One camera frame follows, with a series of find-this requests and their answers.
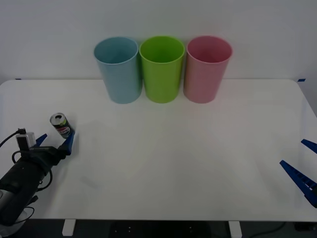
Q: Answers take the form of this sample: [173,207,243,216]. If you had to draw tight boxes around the pale blue plastic bin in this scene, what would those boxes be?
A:
[93,36,143,105]

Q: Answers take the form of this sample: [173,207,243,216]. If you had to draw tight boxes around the green plastic bin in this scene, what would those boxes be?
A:
[139,35,186,104]

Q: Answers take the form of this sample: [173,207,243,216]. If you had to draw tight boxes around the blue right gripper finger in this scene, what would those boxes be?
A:
[301,139,317,155]
[279,160,317,208]

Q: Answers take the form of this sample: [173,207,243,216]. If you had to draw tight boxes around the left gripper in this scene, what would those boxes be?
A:
[23,130,76,175]

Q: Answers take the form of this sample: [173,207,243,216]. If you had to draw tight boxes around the pink plastic bin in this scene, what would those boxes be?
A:
[183,35,233,104]

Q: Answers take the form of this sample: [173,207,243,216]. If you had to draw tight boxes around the white table leg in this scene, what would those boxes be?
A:
[228,221,242,238]
[61,220,75,237]

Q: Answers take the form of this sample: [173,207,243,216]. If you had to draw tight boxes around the black drink can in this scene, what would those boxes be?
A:
[50,113,73,139]

